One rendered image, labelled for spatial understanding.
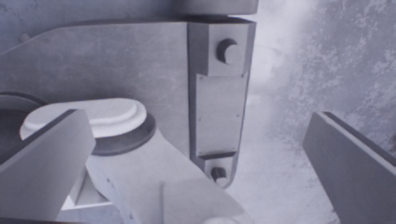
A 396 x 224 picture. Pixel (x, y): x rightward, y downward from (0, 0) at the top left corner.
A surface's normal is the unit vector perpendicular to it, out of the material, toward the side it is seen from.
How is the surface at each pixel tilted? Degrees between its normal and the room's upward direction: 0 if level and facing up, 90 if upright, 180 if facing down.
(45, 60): 0
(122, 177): 90
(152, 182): 90
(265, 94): 0
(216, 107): 0
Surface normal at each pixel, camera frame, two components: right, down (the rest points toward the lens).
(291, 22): 0.19, 0.49
